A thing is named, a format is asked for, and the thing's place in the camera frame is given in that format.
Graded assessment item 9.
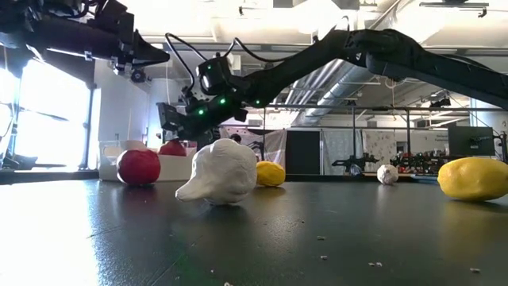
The silver overhead frame rail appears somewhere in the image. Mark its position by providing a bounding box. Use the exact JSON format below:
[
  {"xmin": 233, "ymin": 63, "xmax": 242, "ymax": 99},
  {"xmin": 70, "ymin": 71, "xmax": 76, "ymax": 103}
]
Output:
[{"xmin": 140, "ymin": 41, "xmax": 508, "ymax": 57}]

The patterned white hanging cloth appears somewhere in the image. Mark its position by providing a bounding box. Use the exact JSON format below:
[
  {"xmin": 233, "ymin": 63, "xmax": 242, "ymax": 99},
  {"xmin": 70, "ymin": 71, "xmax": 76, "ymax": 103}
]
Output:
[{"xmin": 361, "ymin": 129, "xmax": 398, "ymax": 166}]

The silver spiral ventilation duct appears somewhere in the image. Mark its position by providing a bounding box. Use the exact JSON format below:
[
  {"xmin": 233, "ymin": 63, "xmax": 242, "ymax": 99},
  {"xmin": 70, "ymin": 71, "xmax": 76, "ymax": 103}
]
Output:
[{"xmin": 293, "ymin": 59, "xmax": 421, "ymax": 128}]

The black ceiling spotlight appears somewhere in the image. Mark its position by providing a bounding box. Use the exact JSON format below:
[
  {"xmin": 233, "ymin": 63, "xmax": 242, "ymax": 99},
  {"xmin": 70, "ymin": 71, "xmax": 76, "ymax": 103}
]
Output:
[{"xmin": 429, "ymin": 91, "xmax": 452, "ymax": 109}]

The dark object by window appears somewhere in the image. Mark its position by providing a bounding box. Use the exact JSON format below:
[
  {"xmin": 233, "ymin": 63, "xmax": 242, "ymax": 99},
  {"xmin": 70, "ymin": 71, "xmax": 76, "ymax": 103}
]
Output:
[{"xmin": 0, "ymin": 153, "xmax": 67, "ymax": 172}]

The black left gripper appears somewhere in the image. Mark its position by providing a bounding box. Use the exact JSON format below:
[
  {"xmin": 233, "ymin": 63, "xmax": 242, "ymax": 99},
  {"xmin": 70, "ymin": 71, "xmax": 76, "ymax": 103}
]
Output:
[{"xmin": 94, "ymin": 0, "xmax": 171, "ymax": 67}]

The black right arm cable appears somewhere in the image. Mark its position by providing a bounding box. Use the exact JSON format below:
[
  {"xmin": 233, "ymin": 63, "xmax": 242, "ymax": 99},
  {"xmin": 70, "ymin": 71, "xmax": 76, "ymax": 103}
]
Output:
[{"xmin": 164, "ymin": 31, "xmax": 297, "ymax": 96}]

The red tomato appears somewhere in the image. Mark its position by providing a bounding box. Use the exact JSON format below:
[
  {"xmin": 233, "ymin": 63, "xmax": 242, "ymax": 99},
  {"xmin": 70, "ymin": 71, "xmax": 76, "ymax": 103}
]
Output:
[
  {"xmin": 116, "ymin": 149, "xmax": 162, "ymax": 187},
  {"xmin": 157, "ymin": 138, "xmax": 187, "ymax": 157}
]

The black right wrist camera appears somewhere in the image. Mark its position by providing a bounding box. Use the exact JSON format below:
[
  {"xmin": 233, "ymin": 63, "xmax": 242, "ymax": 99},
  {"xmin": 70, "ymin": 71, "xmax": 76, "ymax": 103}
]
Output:
[{"xmin": 196, "ymin": 55, "xmax": 234, "ymax": 95}]

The yellow lemon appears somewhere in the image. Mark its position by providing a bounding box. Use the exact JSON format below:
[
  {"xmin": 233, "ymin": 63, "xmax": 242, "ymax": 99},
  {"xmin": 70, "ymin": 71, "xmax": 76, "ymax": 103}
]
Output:
[
  {"xmin": 437, "ymin": 157, "xmax": 508, "ymax": 202},
  {"xmin": 256, "ymin": 160, "xmax": 287, "ymax": 188}
]

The black table mat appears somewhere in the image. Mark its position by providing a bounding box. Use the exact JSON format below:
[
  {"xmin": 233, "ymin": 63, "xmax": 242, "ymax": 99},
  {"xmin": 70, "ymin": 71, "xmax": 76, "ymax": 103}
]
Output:
[{"xmin": 0, "ymin": 174, "xmax": 508, "ymax": 286}]

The red and black equipment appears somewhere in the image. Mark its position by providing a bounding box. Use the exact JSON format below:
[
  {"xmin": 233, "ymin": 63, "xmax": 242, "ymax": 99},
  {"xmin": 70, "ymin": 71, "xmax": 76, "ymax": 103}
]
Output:
[{"xmin": 390, "ymin": 149, "xmax": 452, "ymax": 175}]

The black background panel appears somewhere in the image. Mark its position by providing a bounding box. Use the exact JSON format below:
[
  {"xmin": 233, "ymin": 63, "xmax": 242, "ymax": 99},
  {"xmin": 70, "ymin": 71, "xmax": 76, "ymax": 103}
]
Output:
[{"xmin": 284, "ymin": 130, "xmax": 321, "ymax": 176}]

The pinkish white draped cloth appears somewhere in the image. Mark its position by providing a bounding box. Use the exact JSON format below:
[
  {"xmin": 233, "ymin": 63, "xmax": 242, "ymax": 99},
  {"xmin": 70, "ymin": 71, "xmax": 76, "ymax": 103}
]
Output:
[{"xmin": 220, "ymin": 126, "xmax": 288, "ymax": 168}]

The white ceiling pipe bundle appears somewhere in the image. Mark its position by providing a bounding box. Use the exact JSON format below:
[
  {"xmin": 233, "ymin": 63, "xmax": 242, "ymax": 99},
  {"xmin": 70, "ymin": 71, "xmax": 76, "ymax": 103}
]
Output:
[{"xmin": 285, "ymin": 59, "xmax": 358, "ymax": 106}]

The off-white garlic bulb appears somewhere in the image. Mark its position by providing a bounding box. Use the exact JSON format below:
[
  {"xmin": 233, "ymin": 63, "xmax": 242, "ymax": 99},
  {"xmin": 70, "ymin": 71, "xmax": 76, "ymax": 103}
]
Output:
[{"xmin": 376, "ymin": 164, "xmax": 399, "ymax": 186}]

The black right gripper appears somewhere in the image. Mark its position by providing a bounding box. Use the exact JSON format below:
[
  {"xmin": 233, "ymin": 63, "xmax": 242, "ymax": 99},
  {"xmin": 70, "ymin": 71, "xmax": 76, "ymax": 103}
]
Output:
[{"xmin": 156, "ymin": 93, "xmax": 249, "ymax": 151}]

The dark background monitor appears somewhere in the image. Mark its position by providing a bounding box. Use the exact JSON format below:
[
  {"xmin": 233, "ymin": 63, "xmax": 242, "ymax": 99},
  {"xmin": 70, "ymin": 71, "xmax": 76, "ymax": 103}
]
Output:
[{"xmin": 447, "ymin": 126, "xmax": 496, "ymax": 157}]

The black metal rack frame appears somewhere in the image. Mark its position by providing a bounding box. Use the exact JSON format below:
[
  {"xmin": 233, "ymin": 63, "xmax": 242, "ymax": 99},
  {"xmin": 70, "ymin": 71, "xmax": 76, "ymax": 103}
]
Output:
[{"xmin": 155, "ymin": 101, "xmax": 508, "ymax": 176}]

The white garlic bulb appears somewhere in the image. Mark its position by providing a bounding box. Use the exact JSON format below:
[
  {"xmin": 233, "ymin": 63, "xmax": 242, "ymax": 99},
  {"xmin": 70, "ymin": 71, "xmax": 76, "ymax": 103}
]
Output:
[{"xmin": 175, "ymin": 138, "xmax": 258, "ymax": 207}]

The white plastic basket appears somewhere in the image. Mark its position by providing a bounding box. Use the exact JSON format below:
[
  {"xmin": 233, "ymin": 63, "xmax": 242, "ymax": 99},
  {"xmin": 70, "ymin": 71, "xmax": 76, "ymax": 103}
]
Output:
[{"xmin": 98, "ymin": 139, "xmax": 198, "ymax": 183}]

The plain white hanging cloth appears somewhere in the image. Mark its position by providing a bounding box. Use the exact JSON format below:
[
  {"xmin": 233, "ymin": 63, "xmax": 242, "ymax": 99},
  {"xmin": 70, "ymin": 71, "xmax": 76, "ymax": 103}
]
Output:
[{"xmin": 321, "ymin": 129, "xmax": 361, "ymax": 176}]

